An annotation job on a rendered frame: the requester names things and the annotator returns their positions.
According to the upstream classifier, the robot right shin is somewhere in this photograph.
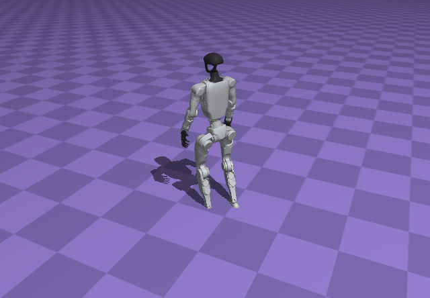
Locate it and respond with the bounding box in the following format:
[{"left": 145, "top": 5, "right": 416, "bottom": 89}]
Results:
[{"left": 224, "top": 160, "right": 237, "bottom": 203}]

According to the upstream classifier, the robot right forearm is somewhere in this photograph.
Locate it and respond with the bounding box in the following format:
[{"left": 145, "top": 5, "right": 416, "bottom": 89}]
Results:
[{"left": 226, "top": 104, "right": 236, "bottom": 122}]

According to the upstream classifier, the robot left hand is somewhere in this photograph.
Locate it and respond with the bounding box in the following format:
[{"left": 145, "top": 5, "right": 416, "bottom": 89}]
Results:
[{"left": 181, "top": 130, "right": 189, "bottom": 148}]

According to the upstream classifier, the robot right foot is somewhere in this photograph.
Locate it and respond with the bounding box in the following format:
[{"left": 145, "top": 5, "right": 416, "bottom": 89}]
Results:
[{"left": 229, "top": 198, "right": 239, "bottom": 208}]

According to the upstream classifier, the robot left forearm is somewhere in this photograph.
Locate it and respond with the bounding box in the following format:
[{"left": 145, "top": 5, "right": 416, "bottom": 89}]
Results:
[{"left": 181, "top": 108, "right": 194, "bottom": 134}]

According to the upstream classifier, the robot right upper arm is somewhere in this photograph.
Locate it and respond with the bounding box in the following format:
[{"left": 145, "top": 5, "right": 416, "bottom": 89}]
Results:
[{"left": 226, "top": 76, "right": 237, "bottom": 107}]

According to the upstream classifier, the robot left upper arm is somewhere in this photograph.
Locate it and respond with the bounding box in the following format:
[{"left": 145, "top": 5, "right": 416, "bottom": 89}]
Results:
[{"left": 188, "top": 83, "right": 206, "bottom": 117}]

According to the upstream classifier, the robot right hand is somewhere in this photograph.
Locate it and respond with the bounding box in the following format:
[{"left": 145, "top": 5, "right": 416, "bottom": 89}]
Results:
[{"left": 223, "top": 116, "right": 232, "bottom": 127}]

